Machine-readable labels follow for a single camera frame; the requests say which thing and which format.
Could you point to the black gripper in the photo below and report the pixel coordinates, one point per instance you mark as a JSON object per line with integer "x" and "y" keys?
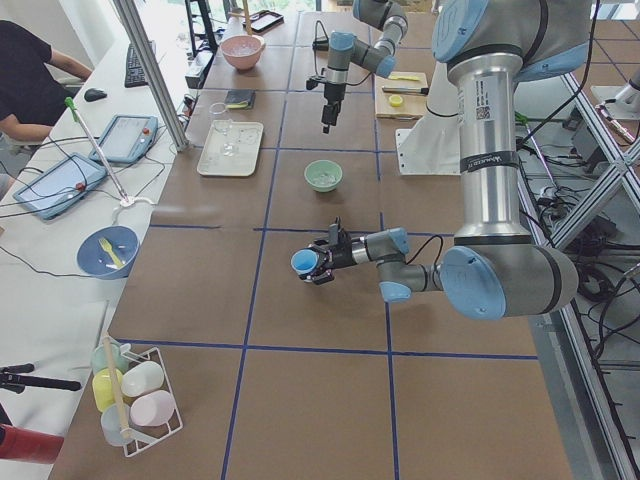
{"x": 341, "y": 258}
{"x": 331, "y": 93}

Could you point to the light blue plastic cup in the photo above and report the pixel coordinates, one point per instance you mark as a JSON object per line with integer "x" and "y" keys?
{"x": 304, "y": 262}

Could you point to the light green bowl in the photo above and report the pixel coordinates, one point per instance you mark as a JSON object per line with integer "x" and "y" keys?
{"x": 323, "y": 165}

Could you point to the clear ice cubes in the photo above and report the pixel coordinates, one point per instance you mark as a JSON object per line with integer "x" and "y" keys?
{"x": 324, "y": 179}

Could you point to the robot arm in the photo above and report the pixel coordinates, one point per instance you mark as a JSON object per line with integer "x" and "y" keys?
{"x": 493, "y": 270}
{"x": 344, "y": 49}

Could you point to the pink bowl of ice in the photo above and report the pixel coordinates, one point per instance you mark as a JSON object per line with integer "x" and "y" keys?
{"x": 242, "y": 51}

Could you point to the blue bowl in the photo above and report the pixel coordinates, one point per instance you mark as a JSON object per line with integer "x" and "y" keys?
{"x": 96, "y": 263}

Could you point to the half lemon slice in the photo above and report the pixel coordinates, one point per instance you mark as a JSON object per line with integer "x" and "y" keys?
{"x": 395, "y": 100}

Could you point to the wooden cutting board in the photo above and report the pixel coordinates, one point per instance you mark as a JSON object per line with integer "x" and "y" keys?
{"x": 414, "y": 106}

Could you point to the cream bear tray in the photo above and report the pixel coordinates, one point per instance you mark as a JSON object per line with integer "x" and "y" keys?
{"x": 246, "y": 136}

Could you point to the grey yellow folded cloth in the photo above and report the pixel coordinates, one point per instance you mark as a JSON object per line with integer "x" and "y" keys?
{"x": 240, "y": 99}

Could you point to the clear wine glass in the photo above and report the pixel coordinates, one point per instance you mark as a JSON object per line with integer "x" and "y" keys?
{"x": 222, "y": 124}

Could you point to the blue teach pendant far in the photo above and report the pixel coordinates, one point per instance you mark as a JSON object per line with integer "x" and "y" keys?
{"x": 128, "y": 137}

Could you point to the blue teach pendant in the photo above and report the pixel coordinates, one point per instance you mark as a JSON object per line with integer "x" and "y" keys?
{"x": 61, "y": 186}
{"x": 128, "y": 137}

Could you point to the black keyboard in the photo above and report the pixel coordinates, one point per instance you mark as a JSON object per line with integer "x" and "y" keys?
{"x": 134, "y": 72}

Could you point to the white plastic cup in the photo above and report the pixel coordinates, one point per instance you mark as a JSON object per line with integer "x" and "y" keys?
{"x": 143, "y": 378}

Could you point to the yellow plastic fork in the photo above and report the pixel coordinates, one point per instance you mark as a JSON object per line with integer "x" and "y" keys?
{"x": 107, "y": 247}

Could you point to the pink plastic cup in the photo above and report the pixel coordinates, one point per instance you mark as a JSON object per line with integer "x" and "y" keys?
{"x": 153, "y": 409}

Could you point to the black computer mouse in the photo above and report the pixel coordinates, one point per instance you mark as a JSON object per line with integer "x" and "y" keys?
{"x": 94, "y": 94}

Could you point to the yellow plastic cup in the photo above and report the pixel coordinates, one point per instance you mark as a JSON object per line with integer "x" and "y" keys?
{"x": 102, "y": 390}

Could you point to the clear blue plastic cup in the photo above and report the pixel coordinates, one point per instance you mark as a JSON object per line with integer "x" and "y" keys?
{"x": 111, "y": 428}

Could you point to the blue teach pendant near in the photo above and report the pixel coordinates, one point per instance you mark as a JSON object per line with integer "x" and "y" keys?
{"x": 61, "y": 186}

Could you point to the seated person black shirt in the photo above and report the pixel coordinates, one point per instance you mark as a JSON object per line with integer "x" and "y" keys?
{"x": 32, "y": 101}

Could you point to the red fire extinguisher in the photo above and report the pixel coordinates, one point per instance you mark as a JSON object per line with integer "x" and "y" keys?
{"x": 29, "y": 446}

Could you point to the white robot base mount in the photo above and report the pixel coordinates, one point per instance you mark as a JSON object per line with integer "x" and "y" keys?
{"x": 431, "y": 147}

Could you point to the aluminium frame post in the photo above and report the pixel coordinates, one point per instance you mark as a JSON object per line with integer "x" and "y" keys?
{"x": 134, "y": 28}

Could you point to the white wire cup rack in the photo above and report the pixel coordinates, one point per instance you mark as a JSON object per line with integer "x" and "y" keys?
{"x": 134, "y": 397}

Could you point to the black camera tripod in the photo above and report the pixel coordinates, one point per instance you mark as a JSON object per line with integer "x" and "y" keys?
{"x": 17, "y": 378}

